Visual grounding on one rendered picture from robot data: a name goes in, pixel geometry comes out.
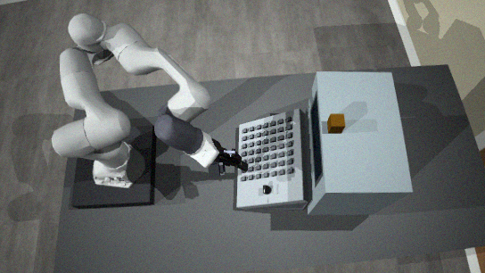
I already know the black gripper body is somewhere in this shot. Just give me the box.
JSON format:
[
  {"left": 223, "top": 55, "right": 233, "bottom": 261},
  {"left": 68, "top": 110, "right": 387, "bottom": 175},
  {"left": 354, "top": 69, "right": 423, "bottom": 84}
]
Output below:
[{"left": 211, "top": 138, "right": 227, "bottom": 160}]

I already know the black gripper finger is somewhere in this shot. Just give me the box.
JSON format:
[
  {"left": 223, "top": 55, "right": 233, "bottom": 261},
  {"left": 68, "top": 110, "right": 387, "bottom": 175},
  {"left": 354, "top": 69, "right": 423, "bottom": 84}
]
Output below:
[
  {"left": 218, "top": 160, "right": 235, "bottom": 166},
  {"left": 218, "top": 149, "right": 249, "bottom": 171}
]

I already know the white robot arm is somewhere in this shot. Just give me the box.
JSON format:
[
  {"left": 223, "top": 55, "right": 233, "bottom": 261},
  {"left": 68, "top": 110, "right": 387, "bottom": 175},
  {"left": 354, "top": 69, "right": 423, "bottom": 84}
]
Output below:
[{"left": 52, "top": 13, "right": 226, "bottom": 188}]

